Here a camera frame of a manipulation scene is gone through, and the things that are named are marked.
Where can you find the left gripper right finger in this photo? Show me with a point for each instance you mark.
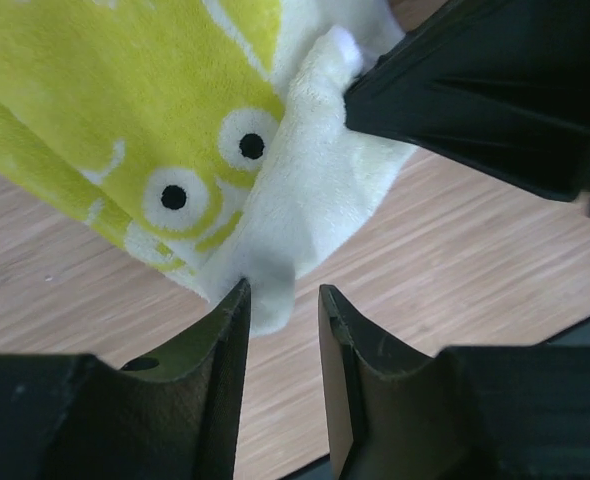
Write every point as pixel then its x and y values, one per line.
pixel 469 412

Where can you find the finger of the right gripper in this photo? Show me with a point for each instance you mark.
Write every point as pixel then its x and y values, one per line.
pixel 502 87

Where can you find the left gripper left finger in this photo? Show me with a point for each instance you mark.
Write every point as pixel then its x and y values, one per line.
pixel 172 413

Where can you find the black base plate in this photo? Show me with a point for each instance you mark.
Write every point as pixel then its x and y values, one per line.
pixel 321 468

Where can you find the green yellow patterned towel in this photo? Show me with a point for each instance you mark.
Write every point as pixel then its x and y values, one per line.
pixel 205 138

